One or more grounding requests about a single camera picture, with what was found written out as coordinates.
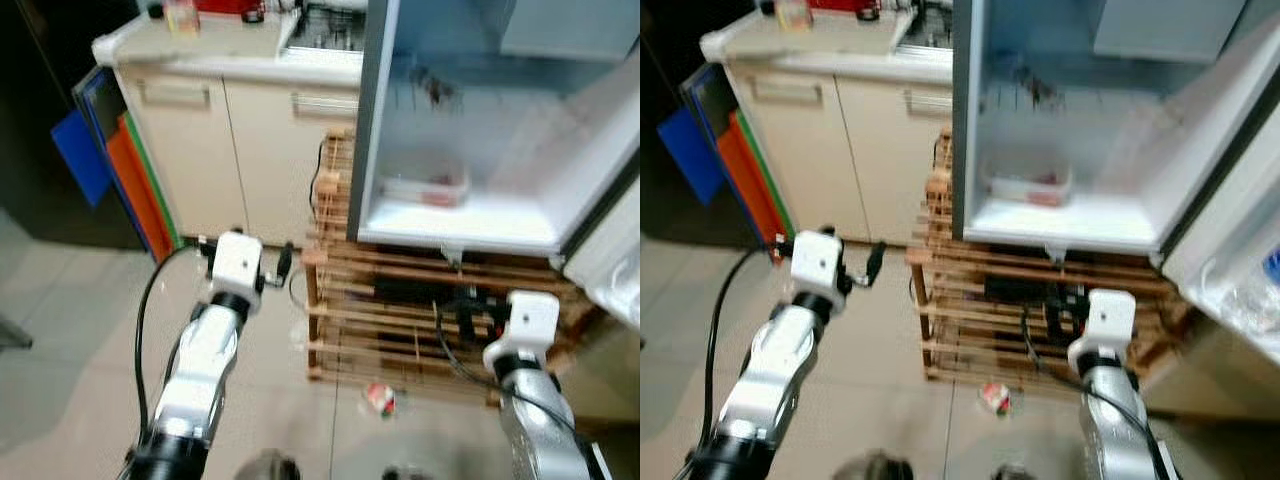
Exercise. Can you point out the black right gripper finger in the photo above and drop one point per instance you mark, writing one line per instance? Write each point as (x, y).
(464, 318)
(1050, 318)

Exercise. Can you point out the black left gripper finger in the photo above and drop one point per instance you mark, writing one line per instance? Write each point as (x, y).
(286, 262)
(875, 262)

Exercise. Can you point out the small clear plastic bottle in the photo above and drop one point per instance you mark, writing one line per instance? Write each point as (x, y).
(1250, 290)

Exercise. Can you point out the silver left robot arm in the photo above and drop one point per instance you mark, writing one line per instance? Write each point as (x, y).
(200, 370)
(770, 380)

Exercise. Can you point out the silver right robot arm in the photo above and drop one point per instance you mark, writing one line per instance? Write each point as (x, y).
(1115, 430)
(540, 430)

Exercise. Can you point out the dark grey mini fridge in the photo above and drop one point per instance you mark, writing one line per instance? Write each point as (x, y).
(1080, 120)
(480, 120)

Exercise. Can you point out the tall black fridge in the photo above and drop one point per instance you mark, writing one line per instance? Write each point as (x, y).
(660, 60)
(40, 100)

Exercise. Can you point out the wooden slatted rack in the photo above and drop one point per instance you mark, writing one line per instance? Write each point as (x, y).
(400, 300)
(990, 300)

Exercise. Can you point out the red white packet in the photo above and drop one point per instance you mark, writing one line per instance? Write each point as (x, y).
(380, 400)
(995, 398)

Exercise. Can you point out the green cutting board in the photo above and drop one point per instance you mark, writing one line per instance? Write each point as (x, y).
(775, 190)
(160, 180)

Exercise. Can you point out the cream kitchen cabinet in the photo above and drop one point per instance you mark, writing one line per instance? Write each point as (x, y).
(230, 150)
(830, 150)

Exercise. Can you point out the orange cutting board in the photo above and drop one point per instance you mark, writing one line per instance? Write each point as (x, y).
(140, 190)
(755, 190)

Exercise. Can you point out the clear food container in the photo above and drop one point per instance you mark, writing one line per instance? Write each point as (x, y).
(1030, 188)
(425, 188)

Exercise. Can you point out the grey robot right foot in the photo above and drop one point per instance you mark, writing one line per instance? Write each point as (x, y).
(1015, 474)

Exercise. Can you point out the grey robot foot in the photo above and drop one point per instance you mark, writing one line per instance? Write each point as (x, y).
(875, 468)
(1015, 474)
(268, 468)

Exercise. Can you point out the blue cutting board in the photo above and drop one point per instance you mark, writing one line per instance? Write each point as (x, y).
(85, 160)
(690, 165)

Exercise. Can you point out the grey robot left foot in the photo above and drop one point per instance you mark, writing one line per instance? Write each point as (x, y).
(268, 468)
(875, 468)

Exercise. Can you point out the beige linen counter cloth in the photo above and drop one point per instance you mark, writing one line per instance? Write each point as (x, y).
(820, 38)
(220, 38)

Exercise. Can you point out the navy cutting board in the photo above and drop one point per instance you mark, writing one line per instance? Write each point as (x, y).
(705, 90)
(95, 90)

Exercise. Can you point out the steel gas hob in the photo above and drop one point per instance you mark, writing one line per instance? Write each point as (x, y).
(325, 25)
(925, 22)

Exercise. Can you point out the red coffee machine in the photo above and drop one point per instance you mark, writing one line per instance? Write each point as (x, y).
(230, 5)
(840, 4)

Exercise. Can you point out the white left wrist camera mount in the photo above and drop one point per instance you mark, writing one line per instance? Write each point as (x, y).
(818, 262)
(238, 265)

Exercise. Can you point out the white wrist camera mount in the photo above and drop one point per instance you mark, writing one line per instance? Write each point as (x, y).
(238, 265)
(1105, 325)
(818, 262)
(525, 325)

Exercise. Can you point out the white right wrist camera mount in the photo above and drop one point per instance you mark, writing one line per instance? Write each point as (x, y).
(525, 325)
(1105, 325)

